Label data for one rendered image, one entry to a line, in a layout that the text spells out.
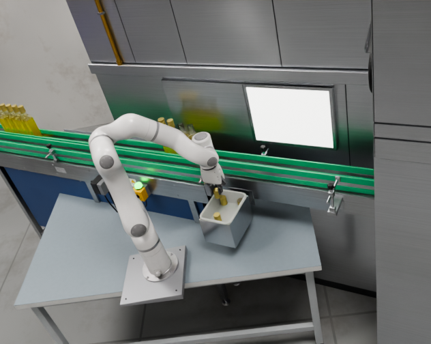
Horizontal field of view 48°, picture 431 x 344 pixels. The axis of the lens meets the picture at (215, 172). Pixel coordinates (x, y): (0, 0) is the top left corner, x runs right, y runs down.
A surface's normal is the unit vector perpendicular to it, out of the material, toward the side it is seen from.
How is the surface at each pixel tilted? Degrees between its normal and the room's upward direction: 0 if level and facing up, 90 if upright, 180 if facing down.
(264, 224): 0
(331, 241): 90
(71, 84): 90
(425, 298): 90
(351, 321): 0
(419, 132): 90
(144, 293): 3
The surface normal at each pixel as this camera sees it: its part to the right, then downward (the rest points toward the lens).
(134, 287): -0.27, -0.75
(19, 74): -0.01, 0.62
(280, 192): -0.44, 0.62
